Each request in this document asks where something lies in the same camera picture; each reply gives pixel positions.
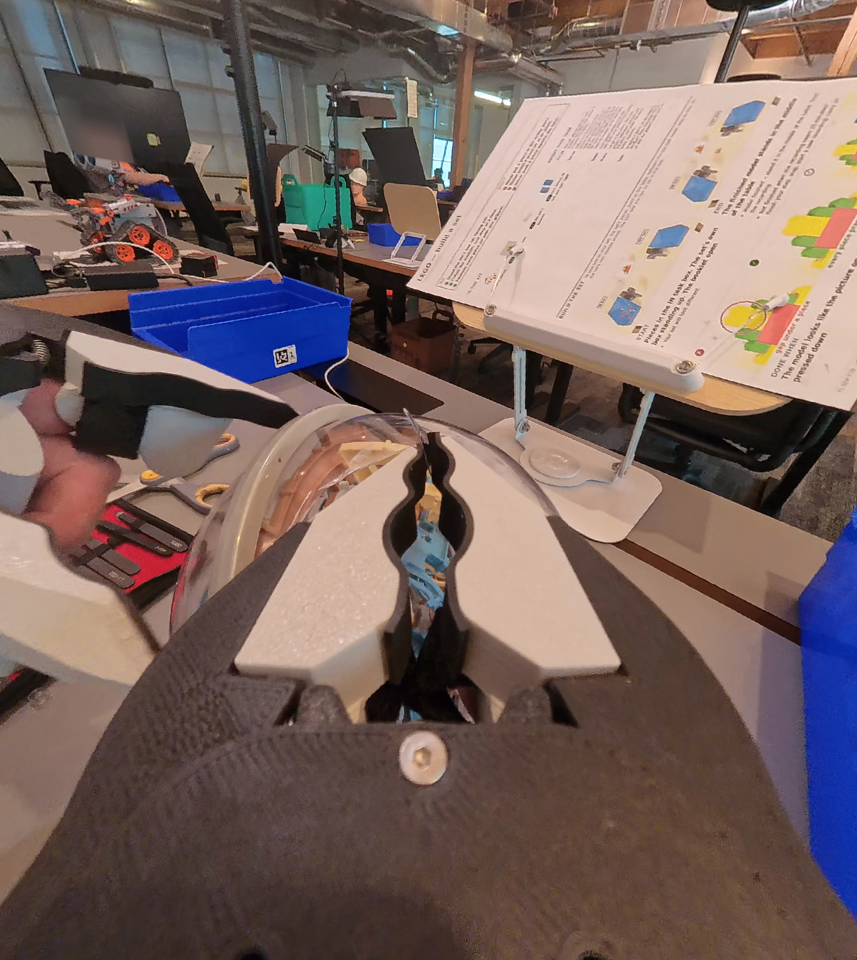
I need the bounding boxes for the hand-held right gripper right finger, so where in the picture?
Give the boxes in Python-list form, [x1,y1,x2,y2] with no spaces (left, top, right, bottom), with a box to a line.
[429,432,622,706]

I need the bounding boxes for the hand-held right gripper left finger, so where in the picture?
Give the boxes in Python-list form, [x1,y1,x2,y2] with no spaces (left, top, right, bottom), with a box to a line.
[234,440,427,702]

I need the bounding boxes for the clear maze ball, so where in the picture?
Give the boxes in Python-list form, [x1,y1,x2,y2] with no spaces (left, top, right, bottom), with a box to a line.
[169,399,557,639]

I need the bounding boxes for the person's left hand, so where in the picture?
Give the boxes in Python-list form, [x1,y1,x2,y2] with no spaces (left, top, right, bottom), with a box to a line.
[21,380,121,547]

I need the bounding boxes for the toy robot orange wheels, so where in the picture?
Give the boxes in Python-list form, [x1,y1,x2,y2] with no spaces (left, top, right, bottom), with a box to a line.
[66,191,184,268]

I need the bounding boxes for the blue labelled storage bin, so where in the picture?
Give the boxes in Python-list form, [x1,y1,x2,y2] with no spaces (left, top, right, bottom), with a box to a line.
[127,276,353,385]

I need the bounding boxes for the brown cardboard box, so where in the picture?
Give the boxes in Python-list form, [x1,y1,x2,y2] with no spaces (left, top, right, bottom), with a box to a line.
[390,308,463,378]

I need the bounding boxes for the black vertical pole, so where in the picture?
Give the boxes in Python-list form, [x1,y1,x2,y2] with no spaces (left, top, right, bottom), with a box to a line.
[219,0,290,274]

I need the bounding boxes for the green storage bin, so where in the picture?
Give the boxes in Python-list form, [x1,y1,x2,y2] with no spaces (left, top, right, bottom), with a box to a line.
[280,173,356,232]

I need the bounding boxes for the printed instruction sheet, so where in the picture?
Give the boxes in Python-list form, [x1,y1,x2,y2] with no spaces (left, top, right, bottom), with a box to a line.
[408,72,857,414]

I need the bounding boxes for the black equipment tripod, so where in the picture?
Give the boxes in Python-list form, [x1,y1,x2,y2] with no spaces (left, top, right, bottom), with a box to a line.
[322,81,401,295]

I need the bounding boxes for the yellow-handled scissors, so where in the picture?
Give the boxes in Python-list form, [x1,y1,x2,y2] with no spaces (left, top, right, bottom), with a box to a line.
[135,431,244,514]

